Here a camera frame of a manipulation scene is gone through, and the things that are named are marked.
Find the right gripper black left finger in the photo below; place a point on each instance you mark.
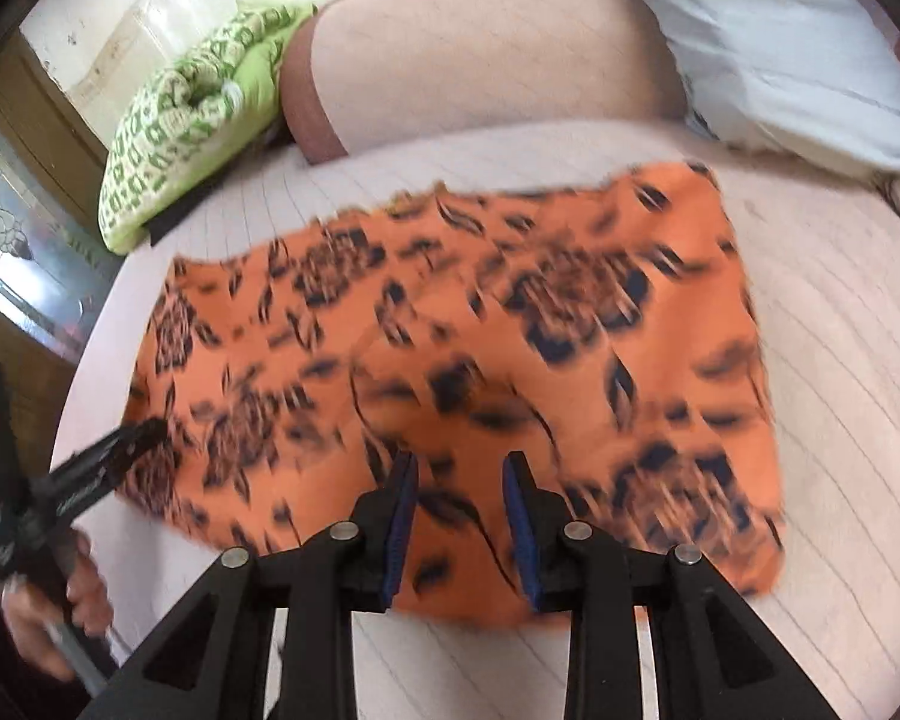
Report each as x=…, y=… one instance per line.
x=354, y=566

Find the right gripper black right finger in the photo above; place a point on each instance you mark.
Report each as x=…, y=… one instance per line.
x=569, y=566

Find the orange black floral cloth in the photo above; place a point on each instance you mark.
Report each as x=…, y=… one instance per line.
x=606, y=333

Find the person's left hand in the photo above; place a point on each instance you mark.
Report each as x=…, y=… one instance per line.
x=30, y=616

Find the wooden glass-panel door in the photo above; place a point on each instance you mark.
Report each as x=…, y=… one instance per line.
x=55, y=272

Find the green patterned white pillow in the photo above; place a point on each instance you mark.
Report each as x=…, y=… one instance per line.
x=195, y=115

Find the beige bolster with brown band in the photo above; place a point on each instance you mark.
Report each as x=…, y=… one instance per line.
x=362, y=74

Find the light grey-blue pillow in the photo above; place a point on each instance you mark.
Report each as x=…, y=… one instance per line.
x=812, y=78

